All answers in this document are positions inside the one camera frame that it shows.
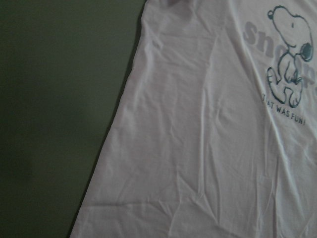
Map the pink Snoopy t-shirt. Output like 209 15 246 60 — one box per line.
71 0 317 238

